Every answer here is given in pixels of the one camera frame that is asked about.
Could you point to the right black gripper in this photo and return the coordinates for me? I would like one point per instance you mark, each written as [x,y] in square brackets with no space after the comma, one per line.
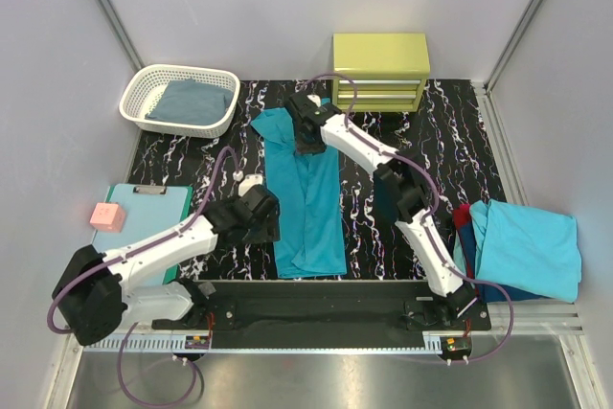
[306,149]

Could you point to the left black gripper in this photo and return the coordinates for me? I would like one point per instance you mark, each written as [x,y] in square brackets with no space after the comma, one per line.
[270,225]

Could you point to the teal t shirt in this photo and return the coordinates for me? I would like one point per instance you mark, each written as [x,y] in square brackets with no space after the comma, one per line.
[311,240]

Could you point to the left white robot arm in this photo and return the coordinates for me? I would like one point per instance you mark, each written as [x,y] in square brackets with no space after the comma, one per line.
[100,292]

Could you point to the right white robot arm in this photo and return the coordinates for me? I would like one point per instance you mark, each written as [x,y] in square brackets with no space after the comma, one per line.
[403,192]

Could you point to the green cutting mat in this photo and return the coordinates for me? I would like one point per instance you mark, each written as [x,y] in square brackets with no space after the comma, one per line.
[182,217]

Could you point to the yellow-green drawer cabinet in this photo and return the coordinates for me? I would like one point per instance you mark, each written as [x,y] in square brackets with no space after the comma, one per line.
[383,72]

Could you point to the folded grey-blue t shirt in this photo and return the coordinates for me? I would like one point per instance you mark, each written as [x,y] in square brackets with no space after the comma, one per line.
[189,102]

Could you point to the white plastic laundry basket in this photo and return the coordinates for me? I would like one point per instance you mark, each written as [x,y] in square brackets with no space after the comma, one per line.
[147,86]

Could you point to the pink cube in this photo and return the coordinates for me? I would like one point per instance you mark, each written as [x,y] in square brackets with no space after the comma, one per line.
[108,217]

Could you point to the red t shirt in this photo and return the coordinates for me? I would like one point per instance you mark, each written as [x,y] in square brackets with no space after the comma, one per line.
[461,217]

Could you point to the dark blue t shirt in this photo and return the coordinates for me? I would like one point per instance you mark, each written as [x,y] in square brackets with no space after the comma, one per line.
[487,293]

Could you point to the light blue t shirt pile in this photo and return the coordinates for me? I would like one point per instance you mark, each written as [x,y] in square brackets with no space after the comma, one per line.
[524,247]

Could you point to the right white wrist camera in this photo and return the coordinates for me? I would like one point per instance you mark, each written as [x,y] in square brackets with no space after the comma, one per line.
[316,99]

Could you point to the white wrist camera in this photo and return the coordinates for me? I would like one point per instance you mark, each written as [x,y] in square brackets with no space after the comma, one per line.
[247,181]
[316,99]

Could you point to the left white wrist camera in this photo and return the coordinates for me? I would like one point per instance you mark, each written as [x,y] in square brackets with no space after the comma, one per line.
[247,181]

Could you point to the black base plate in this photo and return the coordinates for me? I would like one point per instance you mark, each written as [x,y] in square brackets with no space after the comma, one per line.
[323,316]

